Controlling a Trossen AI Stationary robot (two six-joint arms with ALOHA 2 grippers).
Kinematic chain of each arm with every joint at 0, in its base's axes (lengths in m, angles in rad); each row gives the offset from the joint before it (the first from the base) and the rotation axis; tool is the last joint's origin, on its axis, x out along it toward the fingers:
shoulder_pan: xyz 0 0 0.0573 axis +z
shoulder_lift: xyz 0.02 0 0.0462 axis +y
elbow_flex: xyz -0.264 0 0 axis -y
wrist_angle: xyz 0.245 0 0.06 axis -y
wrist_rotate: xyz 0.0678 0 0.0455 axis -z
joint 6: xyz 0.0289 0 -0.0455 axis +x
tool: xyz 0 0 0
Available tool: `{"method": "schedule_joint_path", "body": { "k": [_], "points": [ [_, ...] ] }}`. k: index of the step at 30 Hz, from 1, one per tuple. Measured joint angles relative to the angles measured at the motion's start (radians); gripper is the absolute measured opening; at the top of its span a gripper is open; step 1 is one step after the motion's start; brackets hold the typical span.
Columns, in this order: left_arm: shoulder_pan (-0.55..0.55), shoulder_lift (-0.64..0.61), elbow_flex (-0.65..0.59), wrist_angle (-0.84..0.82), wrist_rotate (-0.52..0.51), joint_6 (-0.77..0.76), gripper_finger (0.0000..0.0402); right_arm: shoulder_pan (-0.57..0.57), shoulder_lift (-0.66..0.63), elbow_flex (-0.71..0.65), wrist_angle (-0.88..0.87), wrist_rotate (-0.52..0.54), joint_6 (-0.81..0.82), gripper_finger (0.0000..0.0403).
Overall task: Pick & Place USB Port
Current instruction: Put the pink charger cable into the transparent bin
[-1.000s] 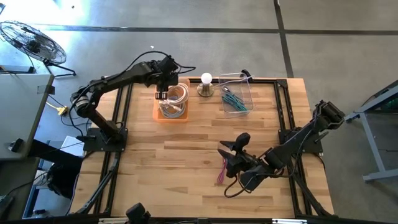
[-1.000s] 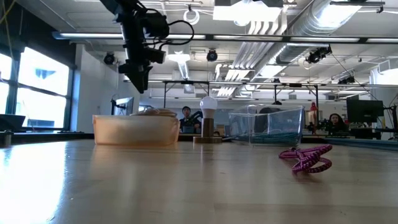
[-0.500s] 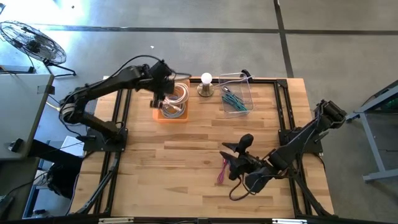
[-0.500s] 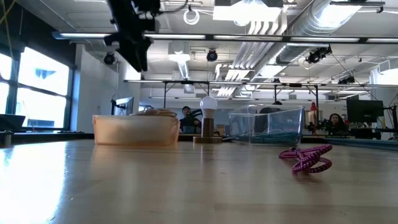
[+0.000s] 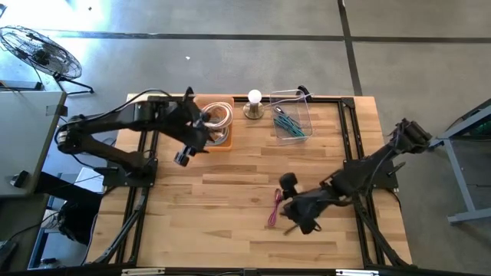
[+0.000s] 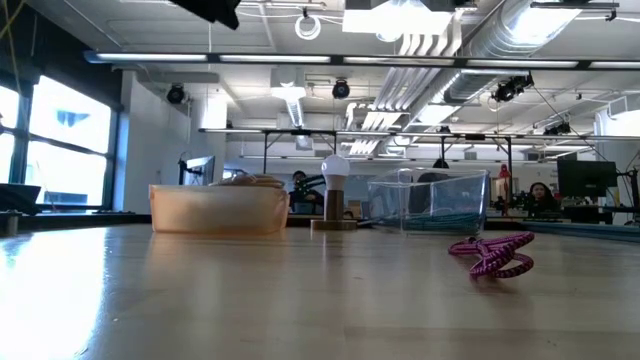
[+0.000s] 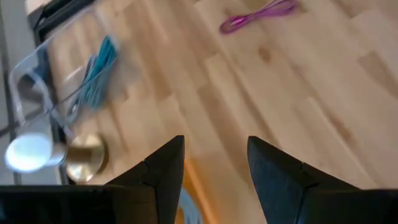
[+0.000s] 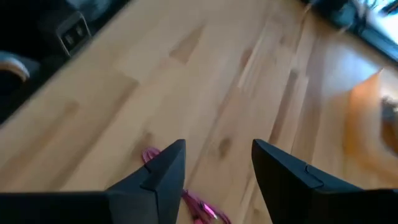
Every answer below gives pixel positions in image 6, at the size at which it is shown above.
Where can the orange plastic bin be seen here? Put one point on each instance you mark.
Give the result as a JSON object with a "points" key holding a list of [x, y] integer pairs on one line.
{"points": [[215, 207]]}

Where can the dark computer monitor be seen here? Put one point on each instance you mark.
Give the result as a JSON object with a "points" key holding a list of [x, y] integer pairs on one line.
{"points": [[587, 177]]}

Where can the black angled panel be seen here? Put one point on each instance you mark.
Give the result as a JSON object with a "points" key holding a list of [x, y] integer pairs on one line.
{"points": [[17, 197]]}

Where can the LED light bar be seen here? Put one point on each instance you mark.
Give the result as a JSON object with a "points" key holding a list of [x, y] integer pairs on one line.
{"points": [[275, 58]]}

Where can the black round ceiling spot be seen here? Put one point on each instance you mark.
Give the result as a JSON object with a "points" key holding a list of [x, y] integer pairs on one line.
{"points": [[341, 89], [176, 94]]}

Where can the computer monitor on arm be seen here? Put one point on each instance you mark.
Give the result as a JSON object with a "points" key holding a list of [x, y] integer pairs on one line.
{"points": [[202, 170]]}

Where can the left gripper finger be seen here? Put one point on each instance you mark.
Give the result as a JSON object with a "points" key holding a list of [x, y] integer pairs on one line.
{"points": [[215, 10]]}

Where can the silver ventilation duct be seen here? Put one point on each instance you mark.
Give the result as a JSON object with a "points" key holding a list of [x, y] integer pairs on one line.
{"points": [[500, 35]]}

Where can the black pendant lamp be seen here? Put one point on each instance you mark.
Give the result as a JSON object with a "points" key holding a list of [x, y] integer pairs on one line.
{"points": [[441, 162]]}

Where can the background black robot arm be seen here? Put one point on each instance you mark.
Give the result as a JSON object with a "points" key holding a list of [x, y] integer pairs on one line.
{"points": [[312, 181]]}

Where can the black aluminium table frame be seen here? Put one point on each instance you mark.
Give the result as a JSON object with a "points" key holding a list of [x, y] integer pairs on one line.
{"points": [[75, 219]]}

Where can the small red object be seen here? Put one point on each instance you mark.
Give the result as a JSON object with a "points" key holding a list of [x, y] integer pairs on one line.
{"points": [[504, 172]]}

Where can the clear plastic bin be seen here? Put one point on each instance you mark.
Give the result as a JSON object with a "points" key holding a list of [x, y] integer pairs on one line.
{"points": [[450, 195]]}

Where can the background black frame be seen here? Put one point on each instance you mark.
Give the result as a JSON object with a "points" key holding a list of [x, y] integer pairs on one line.
{"points": [[300, 132]]}

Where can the white bulb brass lamp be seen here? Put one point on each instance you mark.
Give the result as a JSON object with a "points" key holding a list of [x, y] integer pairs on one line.
{"points": [[335, 170]]}

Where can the black ceiling camera rig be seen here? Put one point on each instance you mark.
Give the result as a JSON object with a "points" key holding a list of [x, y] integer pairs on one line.
{"points": [[512, 87], [557, 129]]}

